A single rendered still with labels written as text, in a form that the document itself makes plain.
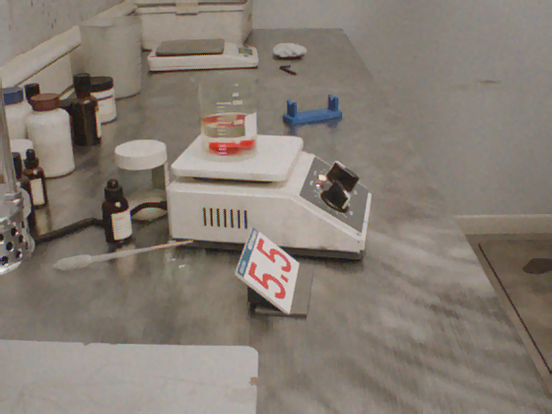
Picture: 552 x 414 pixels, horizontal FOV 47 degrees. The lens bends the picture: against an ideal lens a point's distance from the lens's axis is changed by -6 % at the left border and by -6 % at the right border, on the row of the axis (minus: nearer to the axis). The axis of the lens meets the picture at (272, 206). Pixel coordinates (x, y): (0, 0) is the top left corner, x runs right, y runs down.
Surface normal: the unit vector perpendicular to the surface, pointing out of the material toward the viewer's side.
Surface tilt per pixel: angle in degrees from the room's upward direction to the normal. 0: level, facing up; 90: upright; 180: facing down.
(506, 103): 90
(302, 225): 90
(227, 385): 0
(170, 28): 93
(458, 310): 0
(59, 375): 0
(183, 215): 90
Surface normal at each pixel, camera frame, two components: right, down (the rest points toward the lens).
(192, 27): -0.06, 0.45
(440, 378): -0.01, -0.92
